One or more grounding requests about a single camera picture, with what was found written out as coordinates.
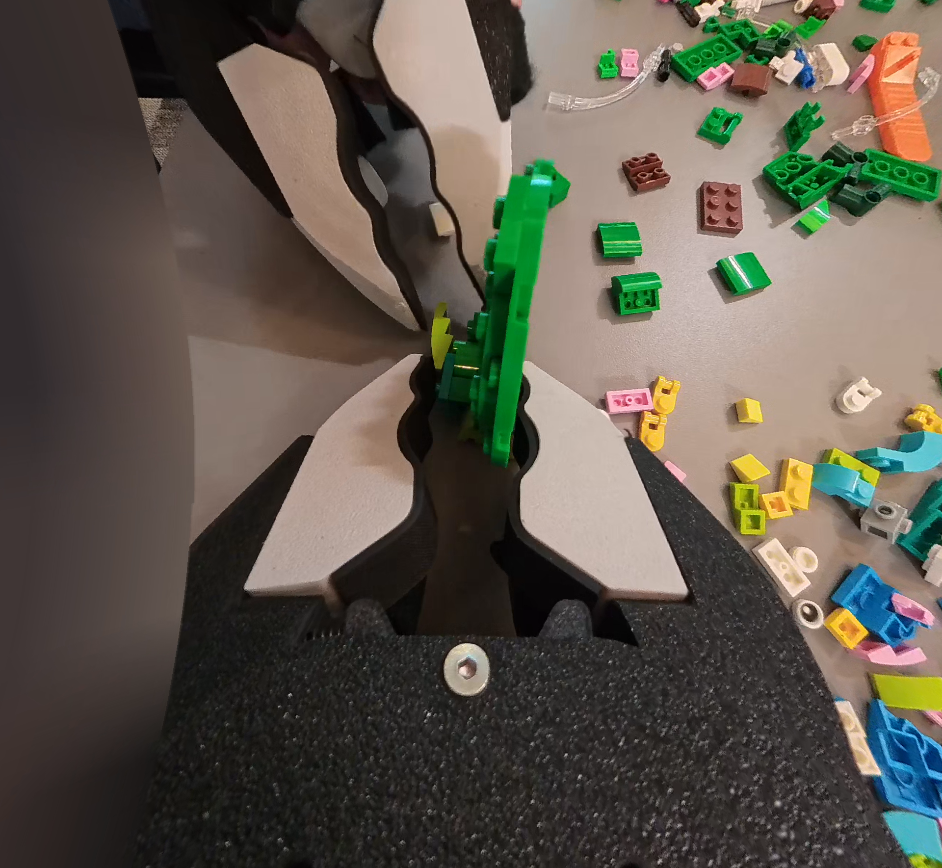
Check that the clear curved lego piece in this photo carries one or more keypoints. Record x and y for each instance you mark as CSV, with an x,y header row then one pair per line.
x,y
857,124
611,94

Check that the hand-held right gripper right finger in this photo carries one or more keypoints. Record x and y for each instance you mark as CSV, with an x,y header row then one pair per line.
x,y
596,500

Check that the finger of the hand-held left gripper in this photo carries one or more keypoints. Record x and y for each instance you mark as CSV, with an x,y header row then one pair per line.
x,y
309,169
449,88

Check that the green lego plant stem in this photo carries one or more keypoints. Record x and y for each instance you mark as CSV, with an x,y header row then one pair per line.
x,y
802,126

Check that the small green lego clip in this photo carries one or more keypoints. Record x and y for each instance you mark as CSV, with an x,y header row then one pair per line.
x,y
608,64

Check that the pile of colourful lego pieces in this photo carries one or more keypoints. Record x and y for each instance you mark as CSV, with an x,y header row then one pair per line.
x,y
876,603

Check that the orange brick separator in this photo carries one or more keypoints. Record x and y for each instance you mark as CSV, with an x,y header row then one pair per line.
x,y
894,95

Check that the green lego bracket piece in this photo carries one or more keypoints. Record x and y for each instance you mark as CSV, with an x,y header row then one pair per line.
x,y
720,126

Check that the yellow lego slope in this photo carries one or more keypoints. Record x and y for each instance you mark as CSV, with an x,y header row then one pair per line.
x,y
749,411

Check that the dark brown small lego brick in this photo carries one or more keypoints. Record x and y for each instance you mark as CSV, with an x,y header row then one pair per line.
x,y
646,172

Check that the green curved lego slope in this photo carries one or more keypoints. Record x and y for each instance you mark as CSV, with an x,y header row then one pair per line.
x,y
743,274
618,240

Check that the small white lego brick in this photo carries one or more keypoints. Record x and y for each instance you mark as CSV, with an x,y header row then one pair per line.
x,y
443,219

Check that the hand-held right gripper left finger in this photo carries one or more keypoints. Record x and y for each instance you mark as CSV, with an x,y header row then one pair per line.
x,y
346,485

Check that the small pink lego tile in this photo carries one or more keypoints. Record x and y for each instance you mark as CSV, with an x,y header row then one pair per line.
x,y
675,472

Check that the pile of green brown lego pieces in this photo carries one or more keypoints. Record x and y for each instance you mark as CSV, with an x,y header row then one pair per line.
x,y
706,58

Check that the green curved lego brick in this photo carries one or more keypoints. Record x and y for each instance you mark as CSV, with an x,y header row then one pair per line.
x,y
636,294

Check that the small pink lego piece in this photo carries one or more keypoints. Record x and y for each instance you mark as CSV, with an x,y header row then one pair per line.
x,y
630,62

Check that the yellow lego clip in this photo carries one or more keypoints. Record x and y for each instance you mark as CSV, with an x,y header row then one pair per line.
x,y
666,395
653,432

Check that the green lego build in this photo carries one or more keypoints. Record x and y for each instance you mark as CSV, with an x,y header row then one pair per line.
x,y
515,279

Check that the pink lego plate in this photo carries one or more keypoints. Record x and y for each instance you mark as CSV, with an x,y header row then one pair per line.
x,y
629,401

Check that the white lego clip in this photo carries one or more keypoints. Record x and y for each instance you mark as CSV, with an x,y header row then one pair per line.
x,y
857,395

